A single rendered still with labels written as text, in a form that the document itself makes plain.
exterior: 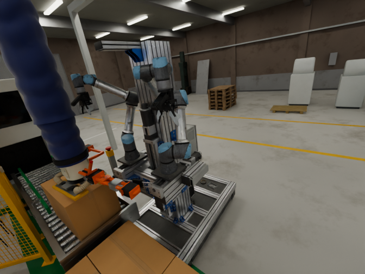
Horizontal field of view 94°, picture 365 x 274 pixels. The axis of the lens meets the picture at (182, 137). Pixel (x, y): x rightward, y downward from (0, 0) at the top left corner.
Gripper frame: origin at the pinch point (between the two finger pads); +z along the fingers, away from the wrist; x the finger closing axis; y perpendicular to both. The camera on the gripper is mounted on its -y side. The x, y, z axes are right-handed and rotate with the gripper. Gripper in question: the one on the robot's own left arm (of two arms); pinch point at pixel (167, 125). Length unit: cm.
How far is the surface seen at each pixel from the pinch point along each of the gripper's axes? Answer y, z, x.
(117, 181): -25.6, 29.9, 24.7
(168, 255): -15, 98, 6
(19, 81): -41, -33, 68
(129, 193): -29.1, 29.3, 7.8
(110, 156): 20, 58, 122
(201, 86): 941, 104, 549
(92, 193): -26, 59, 74
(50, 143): -40, 5, 68
